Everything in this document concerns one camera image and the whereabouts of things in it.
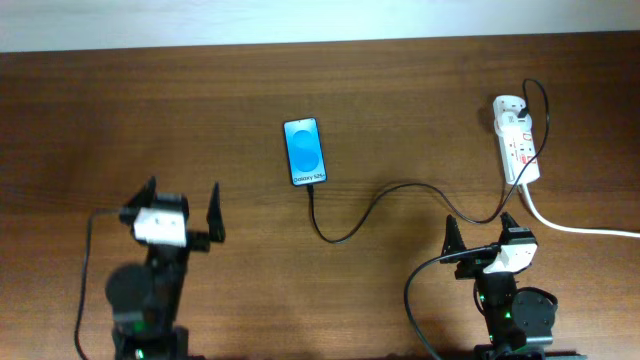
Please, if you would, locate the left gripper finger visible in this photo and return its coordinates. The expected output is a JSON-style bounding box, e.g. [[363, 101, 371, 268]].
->
[[206, 182, 226, 243], [124, 176, 157, 210]]

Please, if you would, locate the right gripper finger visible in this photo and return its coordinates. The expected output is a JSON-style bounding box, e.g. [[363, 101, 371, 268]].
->
[[441, 215, 467, 260], [499, 212, 522, 243]]

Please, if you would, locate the blue Samsung Galaxy smartphone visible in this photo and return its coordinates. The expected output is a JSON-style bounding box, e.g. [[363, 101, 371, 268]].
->
[[283, 118, 327, 186]]

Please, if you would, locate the black USB charging cable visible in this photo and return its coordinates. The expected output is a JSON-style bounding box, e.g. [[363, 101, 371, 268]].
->
[[307, 78, 551, 245]]

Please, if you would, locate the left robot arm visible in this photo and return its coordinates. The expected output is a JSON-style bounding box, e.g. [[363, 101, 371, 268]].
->
[[105, 178, 226, 360]]

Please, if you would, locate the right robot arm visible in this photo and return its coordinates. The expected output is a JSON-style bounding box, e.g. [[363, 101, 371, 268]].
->
[[440, 213, 585, 360]]

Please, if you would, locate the white USB charger adapter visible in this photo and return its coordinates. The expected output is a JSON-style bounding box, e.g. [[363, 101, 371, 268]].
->
[[494, 111, 532, 137]]

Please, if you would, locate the white power strip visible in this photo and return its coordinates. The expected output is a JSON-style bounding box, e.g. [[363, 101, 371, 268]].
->
[[493, 95, 540, 185]]

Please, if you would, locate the right black camera cable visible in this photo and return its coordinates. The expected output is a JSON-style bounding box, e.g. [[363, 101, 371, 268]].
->
[[403, 243, 501, 360]]

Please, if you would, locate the white power strip cord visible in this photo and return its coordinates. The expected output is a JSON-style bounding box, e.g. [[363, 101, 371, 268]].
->
[[518, 182, 640, 239]]

